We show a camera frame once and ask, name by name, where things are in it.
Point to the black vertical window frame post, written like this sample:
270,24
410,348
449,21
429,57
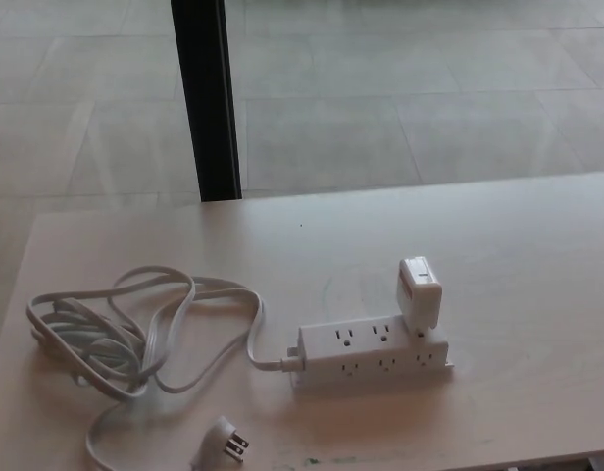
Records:
206,98

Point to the white six-outlet power strip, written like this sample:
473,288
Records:
366,350

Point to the white charger plug adapter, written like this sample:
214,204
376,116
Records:
419,289

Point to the white angled three-prong plug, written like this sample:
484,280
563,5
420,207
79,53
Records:
222,444

